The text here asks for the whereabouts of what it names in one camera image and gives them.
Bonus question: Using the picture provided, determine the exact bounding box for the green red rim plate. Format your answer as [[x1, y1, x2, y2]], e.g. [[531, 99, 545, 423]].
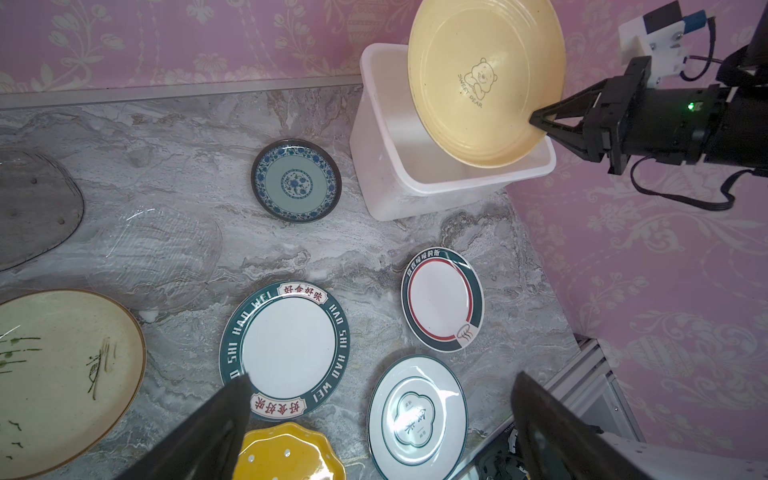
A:
[[400, 246, 484, 353]]

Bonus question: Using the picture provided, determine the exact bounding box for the white clover emblem plate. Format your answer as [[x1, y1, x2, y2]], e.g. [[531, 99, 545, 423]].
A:
[[367, 355, 468, 479]]

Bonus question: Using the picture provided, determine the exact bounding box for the clear glass plate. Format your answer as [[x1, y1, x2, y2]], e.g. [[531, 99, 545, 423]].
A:
[[86, 201, 223, 311]]

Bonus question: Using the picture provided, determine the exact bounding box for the yellow scalloped dotted plate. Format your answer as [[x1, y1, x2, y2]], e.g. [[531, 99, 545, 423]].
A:
[[233, 422, 346, 480]]

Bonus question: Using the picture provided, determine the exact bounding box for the white plastic bin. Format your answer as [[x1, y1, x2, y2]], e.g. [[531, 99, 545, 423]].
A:
[[350, 43, 556, 221]]

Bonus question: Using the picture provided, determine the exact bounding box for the beige bear plate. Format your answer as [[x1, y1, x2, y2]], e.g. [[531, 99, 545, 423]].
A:
[[407, 0, 566, 169]]

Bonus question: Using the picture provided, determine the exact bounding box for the aluminium mounting rail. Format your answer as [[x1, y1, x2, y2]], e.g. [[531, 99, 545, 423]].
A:
[[452, 336, 645, 479]]

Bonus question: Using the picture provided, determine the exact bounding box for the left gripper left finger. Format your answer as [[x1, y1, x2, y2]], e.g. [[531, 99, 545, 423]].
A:
[[119, 376, 251, 479]]

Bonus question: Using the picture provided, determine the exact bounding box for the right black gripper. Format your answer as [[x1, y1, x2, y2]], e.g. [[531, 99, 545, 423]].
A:
[[529, 56, 729, 175]]

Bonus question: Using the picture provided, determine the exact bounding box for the small blue patterned plate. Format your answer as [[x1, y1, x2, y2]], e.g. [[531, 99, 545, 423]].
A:
[[250, 138, 342, 223]]

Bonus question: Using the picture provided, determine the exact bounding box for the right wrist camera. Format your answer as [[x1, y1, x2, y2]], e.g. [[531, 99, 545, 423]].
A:
[[618, 1, 707, 82]]

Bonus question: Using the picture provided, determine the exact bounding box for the smoky grey glass plate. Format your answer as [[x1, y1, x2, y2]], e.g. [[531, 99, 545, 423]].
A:
[[1, 148, 85, 271]]

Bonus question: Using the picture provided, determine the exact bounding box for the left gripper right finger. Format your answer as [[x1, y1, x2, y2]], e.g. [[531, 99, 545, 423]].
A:
[[511, 372, 648, 479]]

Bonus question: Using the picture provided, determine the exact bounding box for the cream plate with grass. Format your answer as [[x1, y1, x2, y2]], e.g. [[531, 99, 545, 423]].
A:
[[1, 289, 146, 479]]

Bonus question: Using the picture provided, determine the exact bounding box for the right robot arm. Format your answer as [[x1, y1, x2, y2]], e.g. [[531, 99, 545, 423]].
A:
[[529, 1, 767, 175]]

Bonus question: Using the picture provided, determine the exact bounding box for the green rim Hao Wei plate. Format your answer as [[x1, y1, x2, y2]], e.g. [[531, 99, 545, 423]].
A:
[[218, 281, 351, 422]]

